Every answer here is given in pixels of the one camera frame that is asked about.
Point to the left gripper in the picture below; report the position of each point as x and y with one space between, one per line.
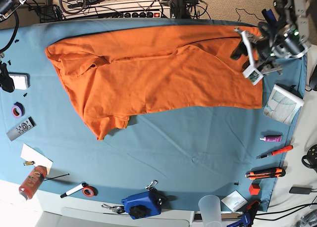
259 50

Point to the orange t-shirt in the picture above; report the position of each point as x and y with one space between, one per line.
112 76

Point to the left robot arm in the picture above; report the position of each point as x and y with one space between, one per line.
284 34

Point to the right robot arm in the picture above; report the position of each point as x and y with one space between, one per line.
7 9

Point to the white phone box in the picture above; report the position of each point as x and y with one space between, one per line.
21 80

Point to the purple tape roll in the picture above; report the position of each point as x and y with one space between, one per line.
17 110

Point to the grey remote control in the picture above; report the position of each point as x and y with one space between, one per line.
21 128

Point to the leaf pattern notebook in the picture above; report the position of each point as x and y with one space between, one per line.
283 104

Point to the white paper card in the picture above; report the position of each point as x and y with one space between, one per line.
29 154

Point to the black computer mouse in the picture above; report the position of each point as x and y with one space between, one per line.
313 80

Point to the small yellow battery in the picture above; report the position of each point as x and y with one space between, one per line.
28 163

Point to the purple glue tube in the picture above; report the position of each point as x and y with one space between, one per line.
271 138

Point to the red drink bottle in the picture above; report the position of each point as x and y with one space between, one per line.
33 181

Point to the thin black stick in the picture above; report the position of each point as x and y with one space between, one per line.
60 176

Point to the teal table cloth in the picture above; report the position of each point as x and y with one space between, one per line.
191 152

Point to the orange black utility knife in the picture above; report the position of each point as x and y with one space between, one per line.
266 173

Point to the black white marker pen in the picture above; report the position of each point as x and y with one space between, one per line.
74 190

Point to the red tape roll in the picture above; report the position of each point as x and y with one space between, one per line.
89 191

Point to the small red cube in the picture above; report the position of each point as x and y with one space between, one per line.
254 189

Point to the black power brick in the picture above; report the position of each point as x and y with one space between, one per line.
300 190

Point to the white paper booklet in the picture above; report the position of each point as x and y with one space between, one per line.
234 201

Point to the clear plastic cup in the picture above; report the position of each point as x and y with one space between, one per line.
210 210

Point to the silver carabiner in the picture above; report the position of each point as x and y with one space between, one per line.
152 185

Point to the silver key clip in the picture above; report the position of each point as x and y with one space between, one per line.
115 209

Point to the blue black clamp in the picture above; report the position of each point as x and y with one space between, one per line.
247 218

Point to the blue plastic device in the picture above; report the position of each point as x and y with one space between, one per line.
145 204

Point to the red handled screwdriver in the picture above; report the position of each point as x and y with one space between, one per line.
276 152

